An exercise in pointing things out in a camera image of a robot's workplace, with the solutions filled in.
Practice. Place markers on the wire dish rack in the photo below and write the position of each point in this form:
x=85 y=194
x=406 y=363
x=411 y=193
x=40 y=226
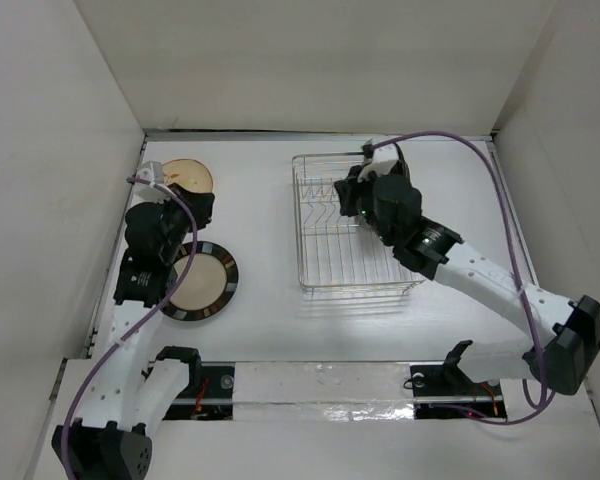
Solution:
x=336 y=254

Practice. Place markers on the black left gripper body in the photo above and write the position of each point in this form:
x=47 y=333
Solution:
x=179 y=225

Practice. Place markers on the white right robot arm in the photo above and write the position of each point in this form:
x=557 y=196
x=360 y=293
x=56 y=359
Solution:
x=562 y=335

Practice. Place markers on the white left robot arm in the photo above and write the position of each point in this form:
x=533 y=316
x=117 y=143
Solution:
x=108 y=429

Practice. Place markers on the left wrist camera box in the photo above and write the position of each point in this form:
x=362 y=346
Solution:
x=152 y=172

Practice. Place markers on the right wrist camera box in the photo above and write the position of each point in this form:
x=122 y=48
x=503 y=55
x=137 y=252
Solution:
x=378 y=160

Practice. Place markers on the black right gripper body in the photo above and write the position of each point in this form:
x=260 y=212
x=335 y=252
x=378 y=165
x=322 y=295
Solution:
x=358 y=198

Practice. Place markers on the beige bird pattern plate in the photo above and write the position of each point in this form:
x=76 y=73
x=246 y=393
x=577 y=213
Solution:
x=189 y=174

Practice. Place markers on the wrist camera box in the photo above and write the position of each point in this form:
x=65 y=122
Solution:
x=378 y=160
x=152 y=172

